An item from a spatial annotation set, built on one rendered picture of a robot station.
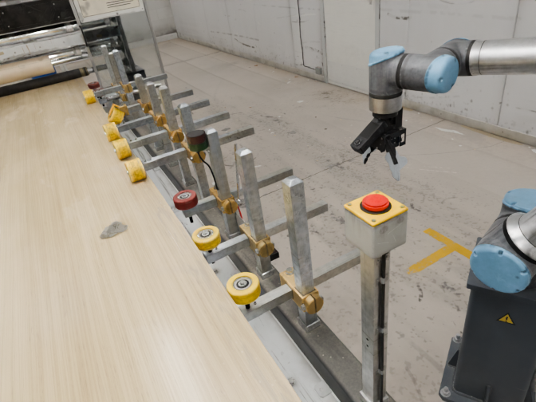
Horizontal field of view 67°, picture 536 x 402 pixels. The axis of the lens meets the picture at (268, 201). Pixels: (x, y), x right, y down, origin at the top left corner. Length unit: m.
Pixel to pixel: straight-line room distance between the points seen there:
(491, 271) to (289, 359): 0.59
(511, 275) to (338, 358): 0.49
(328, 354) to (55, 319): 0.67
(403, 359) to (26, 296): 1.47
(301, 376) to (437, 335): 1.03
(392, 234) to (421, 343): 1.41
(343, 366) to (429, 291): 1.25
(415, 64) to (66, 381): 1.06
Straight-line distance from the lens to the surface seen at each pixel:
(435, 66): 1.10
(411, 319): 2.12
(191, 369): 0.88
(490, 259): 1.21
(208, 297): 1.00
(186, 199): 1.38
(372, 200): 0.65
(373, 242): 0.63
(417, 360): 1.98
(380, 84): 1.17
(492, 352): 1.68
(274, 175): 1.51
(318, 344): 1.12
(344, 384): 1.06
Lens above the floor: 1.59
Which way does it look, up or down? 32 degrees down
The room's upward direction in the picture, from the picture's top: 9 degrees counter-clockwise
